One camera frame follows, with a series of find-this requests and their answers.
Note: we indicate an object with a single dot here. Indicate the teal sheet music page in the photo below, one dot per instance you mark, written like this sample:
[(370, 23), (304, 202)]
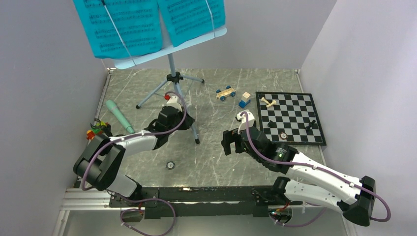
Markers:
[(188, 19), (119, 29)]

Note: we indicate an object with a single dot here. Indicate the black white chessboard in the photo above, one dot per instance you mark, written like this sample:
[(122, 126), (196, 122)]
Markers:
[(292, 113)]

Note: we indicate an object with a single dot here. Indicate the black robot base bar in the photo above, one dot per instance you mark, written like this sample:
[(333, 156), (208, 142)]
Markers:
[(207, 201)]

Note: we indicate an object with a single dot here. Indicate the red green brick toy car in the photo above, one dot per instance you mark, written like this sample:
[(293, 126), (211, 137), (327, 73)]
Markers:
[(92, 132)]

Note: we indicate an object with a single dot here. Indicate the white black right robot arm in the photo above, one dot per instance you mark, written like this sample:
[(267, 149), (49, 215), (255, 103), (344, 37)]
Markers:
[(305, 179)]

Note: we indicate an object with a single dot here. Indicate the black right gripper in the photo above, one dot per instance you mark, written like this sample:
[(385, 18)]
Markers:
[(229, 136)]

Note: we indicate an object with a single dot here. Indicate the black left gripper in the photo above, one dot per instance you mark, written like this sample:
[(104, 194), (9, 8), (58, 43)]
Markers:
[(187, 123)]

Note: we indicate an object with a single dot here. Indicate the red white poker chip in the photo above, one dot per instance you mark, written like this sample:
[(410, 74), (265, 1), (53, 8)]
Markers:
[(283, 136)]

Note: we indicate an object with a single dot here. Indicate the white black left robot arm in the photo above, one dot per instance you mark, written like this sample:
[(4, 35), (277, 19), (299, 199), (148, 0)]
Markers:
[(100, 161)]

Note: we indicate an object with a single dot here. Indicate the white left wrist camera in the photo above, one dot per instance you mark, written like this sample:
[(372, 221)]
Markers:
[(173, 101)]

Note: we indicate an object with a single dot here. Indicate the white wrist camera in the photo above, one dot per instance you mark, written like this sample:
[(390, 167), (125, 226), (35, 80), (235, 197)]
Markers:
[(244, 121), (173, 101)]

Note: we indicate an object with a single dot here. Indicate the black chess piece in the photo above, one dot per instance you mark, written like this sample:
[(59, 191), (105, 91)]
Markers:
[(310, 125)]

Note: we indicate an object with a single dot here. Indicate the black chess pawn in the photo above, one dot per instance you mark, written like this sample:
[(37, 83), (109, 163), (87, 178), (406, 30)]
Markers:
[(271, 124)]

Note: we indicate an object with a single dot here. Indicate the mint green toy microphone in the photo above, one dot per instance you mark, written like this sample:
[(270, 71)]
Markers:
[(113, 108)]

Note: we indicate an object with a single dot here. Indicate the light blue music stand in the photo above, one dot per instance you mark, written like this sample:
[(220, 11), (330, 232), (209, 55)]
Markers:
[(168, 50)]

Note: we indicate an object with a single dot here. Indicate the cream chess piece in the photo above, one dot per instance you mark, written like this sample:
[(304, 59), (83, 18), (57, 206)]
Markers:
[(265, 101), (270, 104)]

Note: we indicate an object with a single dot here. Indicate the blue white toy block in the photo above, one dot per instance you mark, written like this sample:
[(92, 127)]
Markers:
[(245, 100)]

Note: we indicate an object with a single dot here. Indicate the beige toy car blue wheels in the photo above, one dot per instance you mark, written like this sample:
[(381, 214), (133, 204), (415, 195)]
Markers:
[(223, 94)]

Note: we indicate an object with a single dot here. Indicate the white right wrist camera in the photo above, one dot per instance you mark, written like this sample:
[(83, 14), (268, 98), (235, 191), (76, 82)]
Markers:
[(244, 121)]

